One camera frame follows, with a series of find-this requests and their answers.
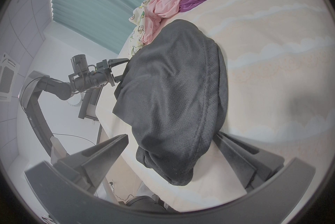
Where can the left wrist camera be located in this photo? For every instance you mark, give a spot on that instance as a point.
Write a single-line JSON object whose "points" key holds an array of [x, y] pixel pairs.
{"points": [[101, 65]]}

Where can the white air conditioner vent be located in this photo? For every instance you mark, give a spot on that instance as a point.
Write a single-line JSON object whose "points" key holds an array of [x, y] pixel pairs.
{"points": [[7, 77]]}

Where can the white printed pyjama top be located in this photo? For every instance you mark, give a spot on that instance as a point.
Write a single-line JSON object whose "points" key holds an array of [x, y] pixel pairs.
{"points": [[138, 16]]}

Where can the black dressing table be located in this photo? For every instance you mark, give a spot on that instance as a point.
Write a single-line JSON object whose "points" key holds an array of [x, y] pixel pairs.
{"points": [[85, 105]]}

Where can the bed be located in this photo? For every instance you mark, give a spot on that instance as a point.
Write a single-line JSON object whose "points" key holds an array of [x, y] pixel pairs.
{"points": [[274, 60]]}

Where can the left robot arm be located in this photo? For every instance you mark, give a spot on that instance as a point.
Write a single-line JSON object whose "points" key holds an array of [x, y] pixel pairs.
{"points": [[52, 86]]}

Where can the black T-shirt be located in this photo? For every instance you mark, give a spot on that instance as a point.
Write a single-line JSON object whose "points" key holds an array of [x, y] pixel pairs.
{"points": [[178, 92]]}

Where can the pink garment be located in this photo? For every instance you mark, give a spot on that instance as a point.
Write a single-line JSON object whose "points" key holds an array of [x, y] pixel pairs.
{"points": [[167, 3]]}

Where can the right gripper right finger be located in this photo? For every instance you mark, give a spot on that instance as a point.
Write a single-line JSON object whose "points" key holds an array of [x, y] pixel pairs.
{"points": [[246, 162]]}

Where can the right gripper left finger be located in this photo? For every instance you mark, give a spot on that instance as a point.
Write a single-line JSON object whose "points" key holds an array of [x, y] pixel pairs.
{"points": [[96, 162]]}

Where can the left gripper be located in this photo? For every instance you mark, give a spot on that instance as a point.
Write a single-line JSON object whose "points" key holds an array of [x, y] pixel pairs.
{"points": [[100, 79]]}

